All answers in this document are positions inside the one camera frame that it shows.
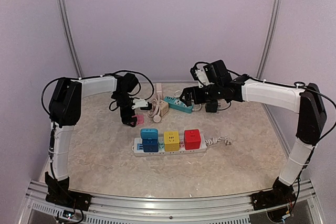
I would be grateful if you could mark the dark green cube adapter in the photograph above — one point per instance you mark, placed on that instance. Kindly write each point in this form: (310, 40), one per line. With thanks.
(212, 106)

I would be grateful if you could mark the left aluminium corner post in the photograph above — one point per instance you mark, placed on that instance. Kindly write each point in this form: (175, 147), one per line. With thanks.
(69, 38)

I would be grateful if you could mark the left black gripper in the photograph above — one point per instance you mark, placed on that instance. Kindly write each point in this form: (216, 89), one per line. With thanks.
(125, 114)

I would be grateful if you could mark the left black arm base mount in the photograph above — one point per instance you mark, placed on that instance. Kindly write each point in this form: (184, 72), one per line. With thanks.
(58, 193)

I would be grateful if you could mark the aluminium corner post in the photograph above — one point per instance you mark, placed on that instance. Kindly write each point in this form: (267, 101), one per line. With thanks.
(269, 38)
(69, 38)

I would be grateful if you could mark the teal power strip with cord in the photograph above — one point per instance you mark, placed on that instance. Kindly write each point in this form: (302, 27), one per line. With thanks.
(175, 103)

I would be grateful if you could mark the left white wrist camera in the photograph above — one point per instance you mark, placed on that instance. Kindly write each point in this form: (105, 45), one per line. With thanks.
(141, 104)

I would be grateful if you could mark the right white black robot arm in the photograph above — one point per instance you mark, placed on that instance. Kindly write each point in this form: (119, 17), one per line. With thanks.
(215, 82)

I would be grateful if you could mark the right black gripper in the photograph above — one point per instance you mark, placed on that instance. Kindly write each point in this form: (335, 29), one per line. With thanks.
(198, 98)

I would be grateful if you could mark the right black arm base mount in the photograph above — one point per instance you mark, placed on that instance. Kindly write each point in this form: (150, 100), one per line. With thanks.
(279, 194)

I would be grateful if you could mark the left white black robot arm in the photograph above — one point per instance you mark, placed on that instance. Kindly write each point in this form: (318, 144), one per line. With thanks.
(64, 109)

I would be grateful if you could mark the yellow cube socket adapter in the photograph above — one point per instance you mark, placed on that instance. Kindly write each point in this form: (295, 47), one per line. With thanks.
(171, 141)

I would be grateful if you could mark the light blue adapter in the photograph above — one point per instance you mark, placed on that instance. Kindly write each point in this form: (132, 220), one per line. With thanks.
(149, 135)

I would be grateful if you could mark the dark blue cube socket adapter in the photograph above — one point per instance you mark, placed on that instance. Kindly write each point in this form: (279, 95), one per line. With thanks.
(150, 146)

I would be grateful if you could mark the red cube socket adapter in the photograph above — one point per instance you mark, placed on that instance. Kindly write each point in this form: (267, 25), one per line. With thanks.
(192, 139)

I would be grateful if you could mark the pink plug adapter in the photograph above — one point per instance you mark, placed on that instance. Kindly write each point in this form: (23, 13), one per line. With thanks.
(139, 118)

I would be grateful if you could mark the right aluminium corner post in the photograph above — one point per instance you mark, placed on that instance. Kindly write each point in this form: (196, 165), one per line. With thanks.
(269, 38)

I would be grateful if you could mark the aluminium front frame rail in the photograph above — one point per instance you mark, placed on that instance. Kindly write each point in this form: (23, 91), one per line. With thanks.
(236, 208)

